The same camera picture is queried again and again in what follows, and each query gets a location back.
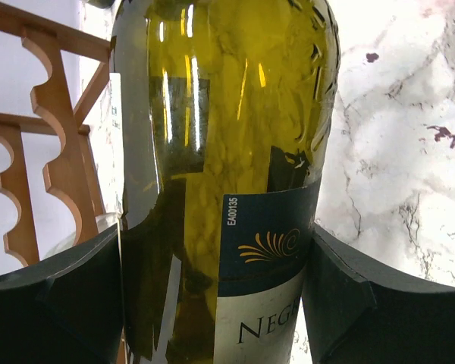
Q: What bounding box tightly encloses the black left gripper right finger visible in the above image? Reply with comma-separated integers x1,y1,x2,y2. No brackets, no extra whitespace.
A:
302,226,455,363

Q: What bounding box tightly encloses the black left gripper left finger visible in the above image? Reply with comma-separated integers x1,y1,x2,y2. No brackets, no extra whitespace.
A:
0,226,122,363

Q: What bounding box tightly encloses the dark green wine bottle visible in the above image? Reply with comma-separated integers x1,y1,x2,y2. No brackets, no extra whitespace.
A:
110,1,340,363

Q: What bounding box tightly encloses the clear glass wine bottle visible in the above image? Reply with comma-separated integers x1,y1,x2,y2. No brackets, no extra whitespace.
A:
43,212,124,261

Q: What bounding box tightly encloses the brown wooden wine rack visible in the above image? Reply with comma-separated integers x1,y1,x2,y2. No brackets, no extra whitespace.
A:
0,1,111,275

